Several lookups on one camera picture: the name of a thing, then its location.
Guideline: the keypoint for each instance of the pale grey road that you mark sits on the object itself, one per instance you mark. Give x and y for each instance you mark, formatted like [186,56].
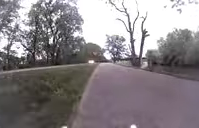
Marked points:
[7,72]

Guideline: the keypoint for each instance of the slim bare tree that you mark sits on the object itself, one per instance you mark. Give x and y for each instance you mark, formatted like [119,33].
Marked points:
[142,45]

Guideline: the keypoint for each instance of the green bushes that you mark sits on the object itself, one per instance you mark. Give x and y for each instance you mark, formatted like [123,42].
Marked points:
[180,46]

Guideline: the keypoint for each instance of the grey asphalt path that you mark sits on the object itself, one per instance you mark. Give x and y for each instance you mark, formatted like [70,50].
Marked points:
[137,100]

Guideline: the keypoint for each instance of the leafy tree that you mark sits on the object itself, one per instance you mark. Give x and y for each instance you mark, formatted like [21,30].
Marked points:
[116,46]

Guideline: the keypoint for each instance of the row of leafy trees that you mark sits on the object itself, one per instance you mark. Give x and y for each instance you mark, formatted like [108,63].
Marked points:
[50,30]

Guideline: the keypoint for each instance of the robot's own part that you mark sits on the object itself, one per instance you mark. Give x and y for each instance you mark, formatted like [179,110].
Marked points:
[133,126]
[64,126]

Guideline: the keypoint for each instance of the thick bare tree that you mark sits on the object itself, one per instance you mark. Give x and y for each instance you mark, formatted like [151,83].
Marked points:
[132,50]

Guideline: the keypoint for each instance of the grass strip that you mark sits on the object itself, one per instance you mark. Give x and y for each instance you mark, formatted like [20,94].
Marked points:
[37,96]

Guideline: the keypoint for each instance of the vehicle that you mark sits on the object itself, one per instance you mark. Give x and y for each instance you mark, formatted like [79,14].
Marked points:
[91,61]

